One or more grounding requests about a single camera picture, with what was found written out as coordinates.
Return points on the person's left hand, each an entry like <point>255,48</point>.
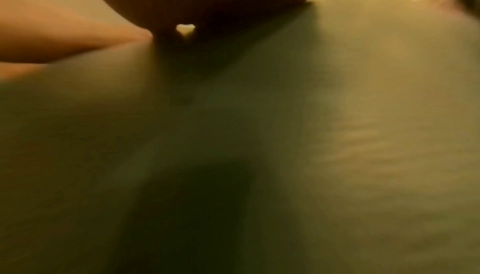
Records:
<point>45,38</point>

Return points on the teal cushion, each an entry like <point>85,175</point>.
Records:
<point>262,148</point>

